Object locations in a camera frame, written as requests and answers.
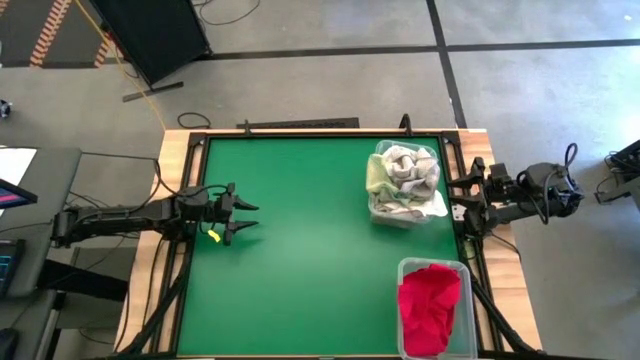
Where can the wooden table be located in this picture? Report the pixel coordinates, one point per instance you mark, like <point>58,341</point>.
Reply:
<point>500,260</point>

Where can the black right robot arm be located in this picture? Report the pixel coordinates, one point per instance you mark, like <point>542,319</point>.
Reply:
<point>545,190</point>

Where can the grey desk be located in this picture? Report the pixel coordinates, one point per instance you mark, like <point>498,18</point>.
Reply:
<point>50,200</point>

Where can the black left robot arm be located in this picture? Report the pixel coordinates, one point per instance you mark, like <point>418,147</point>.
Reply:
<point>125,217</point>

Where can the yellow tape tag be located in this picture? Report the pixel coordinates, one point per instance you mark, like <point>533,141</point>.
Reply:
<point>214,235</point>

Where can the plain white towel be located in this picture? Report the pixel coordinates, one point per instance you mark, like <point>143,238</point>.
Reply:
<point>410,167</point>

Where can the black partition panel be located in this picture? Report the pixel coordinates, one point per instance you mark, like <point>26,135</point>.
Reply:
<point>150,35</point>

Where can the small caster wheel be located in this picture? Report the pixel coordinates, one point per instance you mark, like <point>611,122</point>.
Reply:
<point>5,109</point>

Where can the red towel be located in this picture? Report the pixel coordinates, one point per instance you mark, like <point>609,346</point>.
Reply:
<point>432,285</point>
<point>425,335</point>

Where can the black control device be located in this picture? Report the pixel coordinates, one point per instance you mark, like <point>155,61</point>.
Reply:
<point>10,265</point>

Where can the black table frame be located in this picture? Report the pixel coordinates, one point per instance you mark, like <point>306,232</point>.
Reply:
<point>197,139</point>

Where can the light green towel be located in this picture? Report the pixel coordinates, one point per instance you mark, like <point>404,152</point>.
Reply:
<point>380,180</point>

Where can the clear plastic bin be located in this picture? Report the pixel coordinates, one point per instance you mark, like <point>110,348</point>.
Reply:
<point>395,222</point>
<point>469,320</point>

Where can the computer monitor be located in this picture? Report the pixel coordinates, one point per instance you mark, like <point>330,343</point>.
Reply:
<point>15,195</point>

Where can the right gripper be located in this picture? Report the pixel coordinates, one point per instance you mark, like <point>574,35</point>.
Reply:
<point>492,195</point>

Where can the black bar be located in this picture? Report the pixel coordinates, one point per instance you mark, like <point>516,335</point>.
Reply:
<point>300,123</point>

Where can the green table mat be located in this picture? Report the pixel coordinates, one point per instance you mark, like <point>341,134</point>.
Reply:
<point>310,250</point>

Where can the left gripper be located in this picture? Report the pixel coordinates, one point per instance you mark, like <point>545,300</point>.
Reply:
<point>220,207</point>

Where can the black equipment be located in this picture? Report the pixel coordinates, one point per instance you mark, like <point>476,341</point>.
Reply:
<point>625,170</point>

